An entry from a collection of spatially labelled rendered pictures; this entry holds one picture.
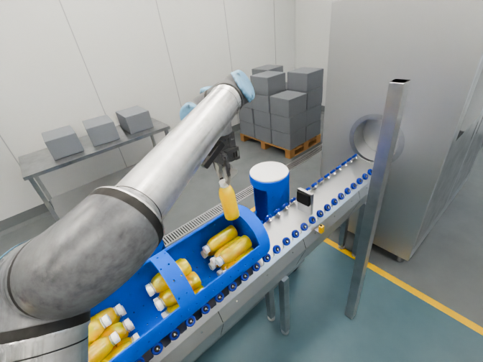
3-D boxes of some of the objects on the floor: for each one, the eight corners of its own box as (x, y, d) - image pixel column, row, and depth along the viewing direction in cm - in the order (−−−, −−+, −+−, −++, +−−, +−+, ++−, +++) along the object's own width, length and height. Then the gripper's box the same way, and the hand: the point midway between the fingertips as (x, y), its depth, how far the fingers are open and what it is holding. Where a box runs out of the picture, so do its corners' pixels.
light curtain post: (356, 314, 196) (411, 79, 104) (351, 319, 193) (405, 82, 101) (348, 309, 200) (394, 78, 108) (343, 314, 197) (388, 81, 105)
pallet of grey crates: (320, 141, 447) (325, 67, 383) (290, 159, 407) (289, 80, 343) (270, 126, 529) (267, 64, 464) (241, 140, 488) (232, 73, 424)
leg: (277, 317, 200) (273, 264, 166) (271, 322, 197) (267, 269, 163) (271, 312, 204) (267, 259, 170) (266, 317, 201) (260, 264, 167)
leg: (290, 331, 191) (290, 277, 157) (285, 337, 188) (284, 283, 154) (284, 325, 195) (282, 271, 161) (279, 330, 192) (276, 277, 158)
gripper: (240, 132, 95) (246, 181, 106) (221, 126, 102) (229, 172, 114) (221, 140, 90) (230, 190, 101) (203, 133, 98) (213, 180, 109)
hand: (223, 181), depth 105 cm, fingers closed on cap, 4 cm apart
